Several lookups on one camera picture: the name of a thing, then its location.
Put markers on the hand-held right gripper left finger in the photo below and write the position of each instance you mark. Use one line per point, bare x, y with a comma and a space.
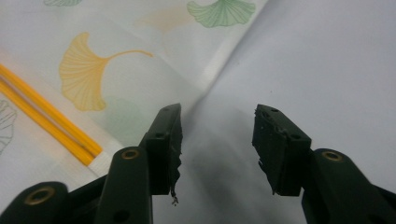
162, 149

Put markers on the white table sheet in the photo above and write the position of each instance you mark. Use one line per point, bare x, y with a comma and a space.
317, 62

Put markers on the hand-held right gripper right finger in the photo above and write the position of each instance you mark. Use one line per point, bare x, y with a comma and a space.
280, 155

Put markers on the star-patterned white cloth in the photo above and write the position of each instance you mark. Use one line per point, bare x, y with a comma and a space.
124, 81

